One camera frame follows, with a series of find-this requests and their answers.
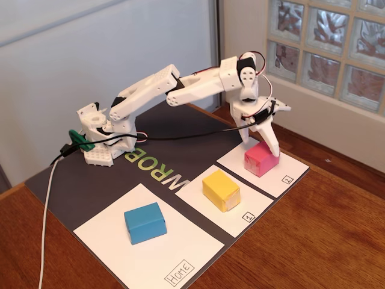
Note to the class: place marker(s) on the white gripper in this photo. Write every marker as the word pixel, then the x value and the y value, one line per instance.
pixel 242 111

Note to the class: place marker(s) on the red paper box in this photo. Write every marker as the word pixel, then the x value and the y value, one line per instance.
pixel 258 164

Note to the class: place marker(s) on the blue paper box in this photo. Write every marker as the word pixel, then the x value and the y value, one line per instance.
pixel 144 222

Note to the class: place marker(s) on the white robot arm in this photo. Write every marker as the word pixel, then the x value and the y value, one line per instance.
pixel 144 90

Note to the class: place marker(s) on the yellow paper box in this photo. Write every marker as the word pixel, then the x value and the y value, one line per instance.
pixel 219 186

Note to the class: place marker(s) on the white paper sheet marked HOME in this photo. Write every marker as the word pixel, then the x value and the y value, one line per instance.
pixel 186 250

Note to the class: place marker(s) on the white paper sheet marked 2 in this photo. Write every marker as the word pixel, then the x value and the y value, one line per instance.
pixel 234 159

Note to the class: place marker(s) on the white paper sheet marked 1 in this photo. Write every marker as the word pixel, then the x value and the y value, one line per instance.
pixel 255 204

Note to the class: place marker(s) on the glass block window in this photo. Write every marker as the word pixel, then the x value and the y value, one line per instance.
pixel 325 30

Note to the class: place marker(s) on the black mat with WROB print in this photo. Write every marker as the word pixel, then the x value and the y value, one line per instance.
pixel 90 192

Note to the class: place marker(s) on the green clamp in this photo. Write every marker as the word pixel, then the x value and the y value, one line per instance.
pixel 79 140

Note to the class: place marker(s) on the frosted sliding door panel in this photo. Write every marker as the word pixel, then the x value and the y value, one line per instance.
pixel 36 75

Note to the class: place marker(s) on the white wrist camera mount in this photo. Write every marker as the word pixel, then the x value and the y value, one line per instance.
pixel 282 106

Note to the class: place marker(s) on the grey metal door frame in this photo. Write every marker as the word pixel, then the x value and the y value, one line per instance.
pixel 216 30

